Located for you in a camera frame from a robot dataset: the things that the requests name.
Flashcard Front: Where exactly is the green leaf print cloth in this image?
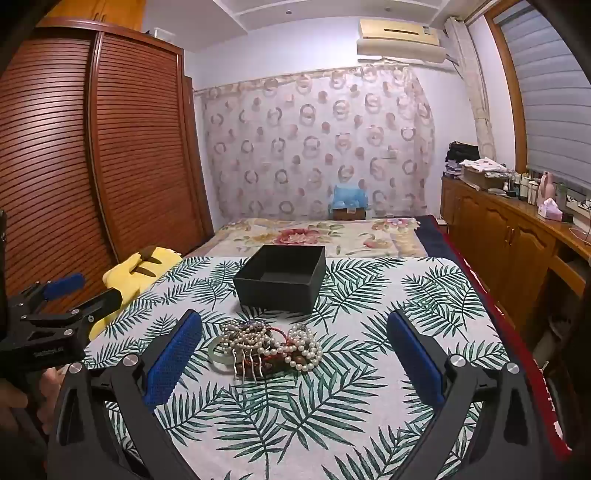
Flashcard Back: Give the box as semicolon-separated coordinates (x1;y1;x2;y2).
83;256;513;480

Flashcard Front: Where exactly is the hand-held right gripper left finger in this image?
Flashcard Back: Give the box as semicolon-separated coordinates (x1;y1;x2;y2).
46;308;204;480

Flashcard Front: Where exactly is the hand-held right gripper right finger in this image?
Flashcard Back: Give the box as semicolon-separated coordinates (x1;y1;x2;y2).
385;308;546;480

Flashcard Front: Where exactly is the navy red-edged blanket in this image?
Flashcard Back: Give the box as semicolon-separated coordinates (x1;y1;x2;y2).
414;215;573;462

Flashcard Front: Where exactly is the silver hair comb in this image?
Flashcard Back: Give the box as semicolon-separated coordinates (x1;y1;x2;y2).
233;342;267;384

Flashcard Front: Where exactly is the floral blanket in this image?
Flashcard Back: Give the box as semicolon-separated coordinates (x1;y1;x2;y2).
185;217;431;260

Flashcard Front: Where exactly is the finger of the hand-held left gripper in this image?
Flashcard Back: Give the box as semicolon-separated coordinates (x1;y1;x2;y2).
21;287;124;334
9;273;87;319

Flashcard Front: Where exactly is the wooden overhead cabinet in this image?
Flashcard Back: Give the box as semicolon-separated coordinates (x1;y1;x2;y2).
60;0;145;34

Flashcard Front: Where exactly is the circle pattern curtain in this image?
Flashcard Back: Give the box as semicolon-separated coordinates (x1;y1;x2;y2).
194;64;437;220

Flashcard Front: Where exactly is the blue plastic bag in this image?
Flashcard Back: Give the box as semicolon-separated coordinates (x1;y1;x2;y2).
331;184;368;211

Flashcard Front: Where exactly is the wooden slatted wardrobe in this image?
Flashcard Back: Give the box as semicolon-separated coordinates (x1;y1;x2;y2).
0;18;215;324

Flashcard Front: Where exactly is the yellow plush toy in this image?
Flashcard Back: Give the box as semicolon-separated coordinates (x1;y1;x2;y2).
88;246;184;341

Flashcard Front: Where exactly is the brown bead bracelet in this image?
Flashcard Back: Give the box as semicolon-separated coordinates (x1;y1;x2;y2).
244;354;303;371

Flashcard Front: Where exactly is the grey window blind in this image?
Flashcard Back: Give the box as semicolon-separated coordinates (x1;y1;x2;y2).
501;0;591;195

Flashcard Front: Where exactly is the open cardboard box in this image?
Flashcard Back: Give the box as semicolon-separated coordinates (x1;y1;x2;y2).
462;167;503;191

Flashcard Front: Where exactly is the wrapped air conditioner pipe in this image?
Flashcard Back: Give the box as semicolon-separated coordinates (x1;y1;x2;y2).
444;17;498;163

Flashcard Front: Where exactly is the pale green jade bangle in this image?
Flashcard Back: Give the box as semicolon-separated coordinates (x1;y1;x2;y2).
210;336;242;373

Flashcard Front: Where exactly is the red cord bracelet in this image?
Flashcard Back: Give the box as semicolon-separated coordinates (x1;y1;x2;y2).
257;325;297;361

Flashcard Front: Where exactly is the cream air conditioner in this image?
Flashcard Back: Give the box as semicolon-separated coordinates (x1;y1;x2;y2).
355;17;448;64

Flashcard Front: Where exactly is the wooden sideboard cabinet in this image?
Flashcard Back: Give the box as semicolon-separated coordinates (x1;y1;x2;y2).
440;175;591;334

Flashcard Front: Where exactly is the group of cosmetic bottles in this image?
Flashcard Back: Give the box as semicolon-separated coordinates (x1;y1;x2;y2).
503;170;542;205

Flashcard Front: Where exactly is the black square box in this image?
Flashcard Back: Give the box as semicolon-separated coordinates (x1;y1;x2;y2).
233;244;328;315

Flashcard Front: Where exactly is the wooden window frame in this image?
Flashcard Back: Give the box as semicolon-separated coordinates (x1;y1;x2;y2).
483;8;530;174

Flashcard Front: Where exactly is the pink tissue box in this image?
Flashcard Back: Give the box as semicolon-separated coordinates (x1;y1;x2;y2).
536;197;564;220

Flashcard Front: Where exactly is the floral folded cloth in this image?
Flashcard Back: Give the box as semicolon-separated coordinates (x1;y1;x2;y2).
459;158;509;180

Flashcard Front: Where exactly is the person's left hand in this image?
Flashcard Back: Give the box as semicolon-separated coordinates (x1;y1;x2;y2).
0;369;63;435

